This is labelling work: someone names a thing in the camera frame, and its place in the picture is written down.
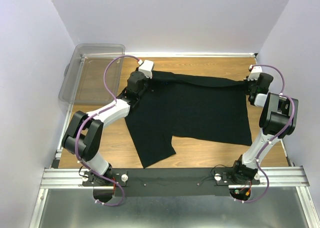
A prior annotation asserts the black t-shirt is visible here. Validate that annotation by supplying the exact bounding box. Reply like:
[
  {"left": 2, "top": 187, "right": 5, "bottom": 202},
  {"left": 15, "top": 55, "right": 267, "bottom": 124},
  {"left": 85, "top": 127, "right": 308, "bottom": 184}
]
[{"left": 125, "top": 71, "right": 252, "bottom": 168}]

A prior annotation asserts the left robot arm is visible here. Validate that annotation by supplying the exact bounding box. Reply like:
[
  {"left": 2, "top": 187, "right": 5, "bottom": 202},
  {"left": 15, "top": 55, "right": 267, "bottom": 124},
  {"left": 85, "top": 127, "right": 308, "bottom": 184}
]
[{"left": 61, "top": 68, "right": 153, "bottom": 186}]

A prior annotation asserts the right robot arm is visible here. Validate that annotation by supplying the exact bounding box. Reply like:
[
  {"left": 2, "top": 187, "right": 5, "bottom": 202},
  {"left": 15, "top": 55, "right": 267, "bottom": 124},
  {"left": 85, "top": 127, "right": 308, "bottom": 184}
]
[{"left": 230, "top": 72, "right": 299, "bottom": 184}]

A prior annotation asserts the clear plastic bin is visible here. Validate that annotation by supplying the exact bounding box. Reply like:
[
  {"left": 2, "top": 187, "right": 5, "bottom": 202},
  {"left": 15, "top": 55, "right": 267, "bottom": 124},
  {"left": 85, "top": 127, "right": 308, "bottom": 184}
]
[{"left": 58, "top": 43, "right": 125, "bottom": 105}]

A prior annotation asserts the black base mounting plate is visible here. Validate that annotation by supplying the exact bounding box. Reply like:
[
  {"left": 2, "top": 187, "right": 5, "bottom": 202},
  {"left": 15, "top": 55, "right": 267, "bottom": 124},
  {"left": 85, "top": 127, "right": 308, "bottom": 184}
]
[{"left": 80, "top": 165, "right": 260, "bottom": 198}]

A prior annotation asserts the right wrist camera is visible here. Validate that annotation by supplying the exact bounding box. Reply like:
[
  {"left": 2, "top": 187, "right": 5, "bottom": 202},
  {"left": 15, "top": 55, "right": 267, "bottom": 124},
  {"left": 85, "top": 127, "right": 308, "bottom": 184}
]
[{"left": 245, "top": 64, "right": 263, "bottom": 82}]

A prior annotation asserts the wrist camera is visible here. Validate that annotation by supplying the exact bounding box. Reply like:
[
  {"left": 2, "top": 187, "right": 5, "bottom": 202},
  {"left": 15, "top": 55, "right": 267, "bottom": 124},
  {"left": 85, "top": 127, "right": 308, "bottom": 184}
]
[
  {"left": 245, "top": 64, "right": 263, "bottom": 82},
  {"left": 137, "top": 59, "right": 155, "bottom": 79}
]

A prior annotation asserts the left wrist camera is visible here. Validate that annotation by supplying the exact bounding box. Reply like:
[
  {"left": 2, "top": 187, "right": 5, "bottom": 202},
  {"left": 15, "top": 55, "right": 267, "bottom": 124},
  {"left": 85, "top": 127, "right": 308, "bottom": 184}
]
[{"left": 137, "top": 59, "right": 155, "bottom": 79}]

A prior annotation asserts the aluminium front frame rail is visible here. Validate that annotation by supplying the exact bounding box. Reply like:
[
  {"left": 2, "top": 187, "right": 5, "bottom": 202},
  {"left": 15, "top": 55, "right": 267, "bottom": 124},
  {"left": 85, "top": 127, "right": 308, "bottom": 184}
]
[{"left": 30, "top": 166, "right": 320, "bottom": 228}]

